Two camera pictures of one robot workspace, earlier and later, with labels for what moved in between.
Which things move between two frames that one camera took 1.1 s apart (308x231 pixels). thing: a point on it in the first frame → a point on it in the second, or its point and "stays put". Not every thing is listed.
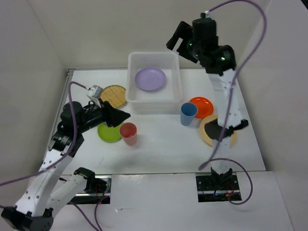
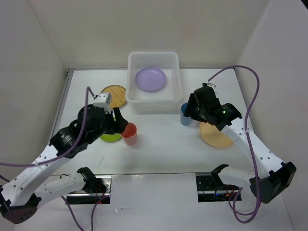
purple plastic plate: [150, 79] stays put
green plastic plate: [110, 134] stays put
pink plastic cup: [128, 131] stays put
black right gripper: [183, 31] → [192, 101]
